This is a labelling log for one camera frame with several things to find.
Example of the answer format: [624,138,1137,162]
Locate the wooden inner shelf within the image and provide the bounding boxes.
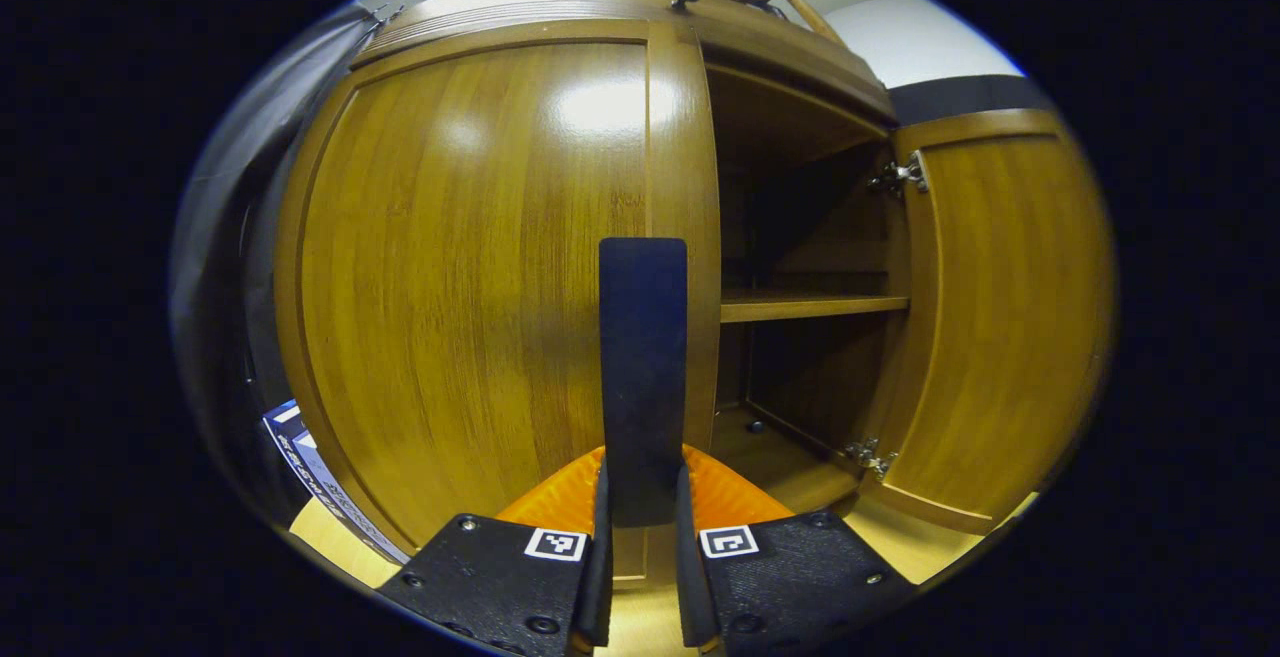
[720,289,909,324]

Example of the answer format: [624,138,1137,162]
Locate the wooden cabinet door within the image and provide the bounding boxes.
[860,109,1116,536]
[275,19,723,583]

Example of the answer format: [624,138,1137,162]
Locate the metal door hinge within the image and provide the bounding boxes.
[840,437,898,480]
[868,152,931,196]

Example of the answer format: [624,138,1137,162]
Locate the wooden shoe cabinet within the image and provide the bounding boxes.
[350,0,916,518]

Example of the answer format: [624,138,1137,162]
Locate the black door handle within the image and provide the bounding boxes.
[598,237,689,528]

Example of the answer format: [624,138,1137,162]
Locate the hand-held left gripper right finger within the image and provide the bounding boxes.
[675,444,916,657]

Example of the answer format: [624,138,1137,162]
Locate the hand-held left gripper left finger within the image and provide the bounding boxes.
[378,447,613,657]

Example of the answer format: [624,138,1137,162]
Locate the black backdrop cloth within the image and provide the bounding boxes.
[170,2,1051,528]

